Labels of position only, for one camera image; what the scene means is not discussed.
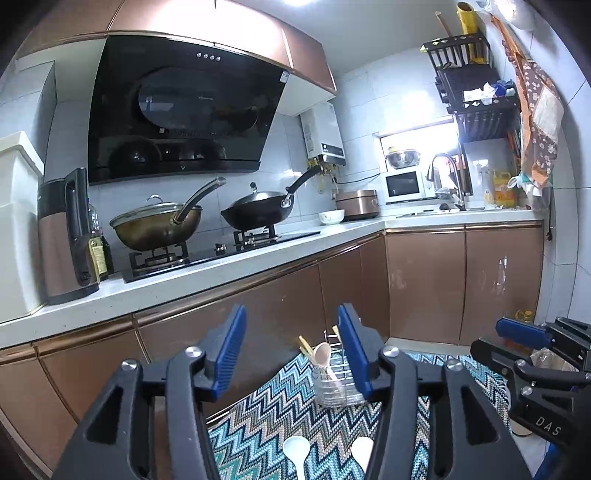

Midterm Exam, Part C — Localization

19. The white bowl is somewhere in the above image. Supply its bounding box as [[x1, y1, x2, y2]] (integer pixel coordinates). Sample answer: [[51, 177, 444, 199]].
[[318, 209, 345, 226]]

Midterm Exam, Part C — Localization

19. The black gas stove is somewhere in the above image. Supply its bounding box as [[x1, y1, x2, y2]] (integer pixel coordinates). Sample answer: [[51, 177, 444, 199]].
[[122, 226, 320, 283]]

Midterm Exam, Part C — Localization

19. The black wok with lid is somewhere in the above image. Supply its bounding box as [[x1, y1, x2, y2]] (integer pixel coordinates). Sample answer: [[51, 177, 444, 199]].
[[221, 165, 322, 232]]

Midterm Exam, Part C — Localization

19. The pink ceramic spoon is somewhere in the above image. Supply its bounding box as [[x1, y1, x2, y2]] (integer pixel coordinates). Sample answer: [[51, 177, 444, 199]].
[[312, 342, 331, 375]]

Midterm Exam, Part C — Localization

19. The zigzag patterned cloth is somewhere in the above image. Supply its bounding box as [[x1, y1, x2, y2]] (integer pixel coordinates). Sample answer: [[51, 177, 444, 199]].
[[206, 350, 514, 480]]

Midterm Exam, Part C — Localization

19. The wire utensil holder basket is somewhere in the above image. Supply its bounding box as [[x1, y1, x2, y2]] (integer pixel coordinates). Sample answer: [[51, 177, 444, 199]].
[[311, 343, 366, 408]]

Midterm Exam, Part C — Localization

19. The white microwave oven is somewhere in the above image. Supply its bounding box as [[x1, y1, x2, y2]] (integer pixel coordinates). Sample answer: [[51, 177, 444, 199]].
[[386, 167, 425, 203]]

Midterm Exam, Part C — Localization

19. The yellow oil jug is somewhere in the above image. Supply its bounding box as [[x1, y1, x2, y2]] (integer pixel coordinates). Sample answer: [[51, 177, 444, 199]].
[[492, 170, 517, 208]]

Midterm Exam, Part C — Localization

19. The white ceramic spoon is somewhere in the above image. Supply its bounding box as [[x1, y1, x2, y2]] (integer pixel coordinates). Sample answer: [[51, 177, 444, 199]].
[[351, 436, 374, 473]]

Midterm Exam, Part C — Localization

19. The brass wok with lid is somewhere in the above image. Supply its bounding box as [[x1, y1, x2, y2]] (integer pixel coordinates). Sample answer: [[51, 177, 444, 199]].
[[109, 177, 226, 252]]

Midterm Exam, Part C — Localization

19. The white storage box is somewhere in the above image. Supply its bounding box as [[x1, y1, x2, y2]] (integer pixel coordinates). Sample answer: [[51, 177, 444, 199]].
[[0, 62, 59, 324]]

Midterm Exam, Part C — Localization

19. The steel bowl on microwave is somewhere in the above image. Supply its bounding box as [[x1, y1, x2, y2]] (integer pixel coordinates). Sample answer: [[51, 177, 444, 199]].
[[386, 149, 421, 170]]

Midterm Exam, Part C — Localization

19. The oil bottle beside kettle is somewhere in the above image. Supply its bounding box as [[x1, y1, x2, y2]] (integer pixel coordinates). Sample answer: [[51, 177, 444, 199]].
[[88, 204, 114, 281]]

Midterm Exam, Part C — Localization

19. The chrome sink faucet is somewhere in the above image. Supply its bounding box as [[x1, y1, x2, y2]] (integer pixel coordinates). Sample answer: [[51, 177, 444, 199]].
[[427, 152, 469, 212]]

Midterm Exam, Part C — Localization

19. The light blue ceramic spoon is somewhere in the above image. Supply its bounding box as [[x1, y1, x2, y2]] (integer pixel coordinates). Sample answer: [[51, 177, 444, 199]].
[[283, 436, 311, 480]]

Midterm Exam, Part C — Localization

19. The copper rice cooker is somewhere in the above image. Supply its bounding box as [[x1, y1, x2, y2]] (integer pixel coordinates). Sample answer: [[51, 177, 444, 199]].
[[335, 190, 380, 221]]

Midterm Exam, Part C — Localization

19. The yellow roll on rack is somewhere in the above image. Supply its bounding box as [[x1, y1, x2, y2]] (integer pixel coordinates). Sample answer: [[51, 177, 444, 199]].
[[457, 1, 489, 65]]

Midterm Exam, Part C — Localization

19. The cooking oil bottle on floor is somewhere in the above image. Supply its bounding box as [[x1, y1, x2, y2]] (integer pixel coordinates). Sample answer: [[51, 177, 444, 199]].
[[515, 310, 535, 324]]

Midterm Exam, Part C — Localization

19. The black range hood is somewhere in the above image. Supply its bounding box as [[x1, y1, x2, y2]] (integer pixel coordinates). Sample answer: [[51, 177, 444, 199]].
[[87, 35, 290, 184]]

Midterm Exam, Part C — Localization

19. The white water heater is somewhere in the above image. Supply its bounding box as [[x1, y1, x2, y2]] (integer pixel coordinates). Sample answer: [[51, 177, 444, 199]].
[[300, 102, 346, 166]]

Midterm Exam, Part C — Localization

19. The brown patterned apron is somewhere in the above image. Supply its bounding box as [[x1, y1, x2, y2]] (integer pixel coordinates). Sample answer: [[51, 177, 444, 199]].
[[491, 15, 564, 190]]

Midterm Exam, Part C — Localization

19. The trash bin with bag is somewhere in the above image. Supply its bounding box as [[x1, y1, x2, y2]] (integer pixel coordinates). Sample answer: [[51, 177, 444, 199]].
[[530, 348, 578, 372]]

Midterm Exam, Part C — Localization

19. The black wall dish rack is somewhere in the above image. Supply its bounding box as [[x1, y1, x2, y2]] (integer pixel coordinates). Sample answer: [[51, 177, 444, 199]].
[[421, 31, 520, 143]]

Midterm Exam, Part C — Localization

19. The copper black thermos kettle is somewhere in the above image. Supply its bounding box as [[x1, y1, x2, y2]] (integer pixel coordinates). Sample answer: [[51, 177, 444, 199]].
[[38, 167, 99, 305]]

